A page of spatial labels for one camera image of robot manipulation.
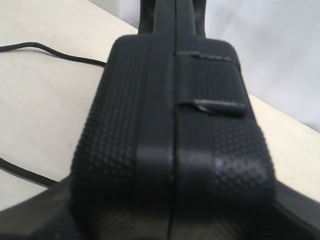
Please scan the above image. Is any black plastic carrying case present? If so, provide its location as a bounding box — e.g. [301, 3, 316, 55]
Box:
[71, 0, 276, 240]

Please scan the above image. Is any black cord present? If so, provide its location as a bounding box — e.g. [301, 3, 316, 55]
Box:
[0, 41, 107, 188]

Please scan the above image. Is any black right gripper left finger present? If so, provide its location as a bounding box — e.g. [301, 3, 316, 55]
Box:
[0, 176, 75, 240]

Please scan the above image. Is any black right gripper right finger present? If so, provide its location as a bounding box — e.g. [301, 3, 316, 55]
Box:
[271, 184, 320, 240]

